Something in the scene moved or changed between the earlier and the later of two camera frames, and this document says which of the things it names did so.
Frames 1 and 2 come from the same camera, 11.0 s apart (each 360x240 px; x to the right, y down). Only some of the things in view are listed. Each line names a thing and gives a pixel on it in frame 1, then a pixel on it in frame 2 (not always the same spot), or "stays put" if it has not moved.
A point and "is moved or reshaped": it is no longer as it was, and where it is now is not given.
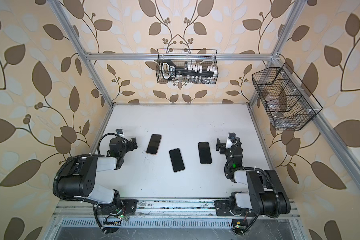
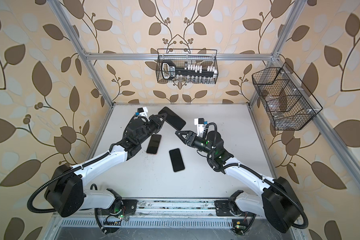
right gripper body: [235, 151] to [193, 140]
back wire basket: [199, 58] stays put
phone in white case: [176, 160] stays put
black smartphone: [205, 155] is moved or reshaped
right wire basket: [288, 105] stays put
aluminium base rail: [279, 209] stays put
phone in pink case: [154, 144] stays put
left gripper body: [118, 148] to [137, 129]
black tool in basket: [169, 71] stays put
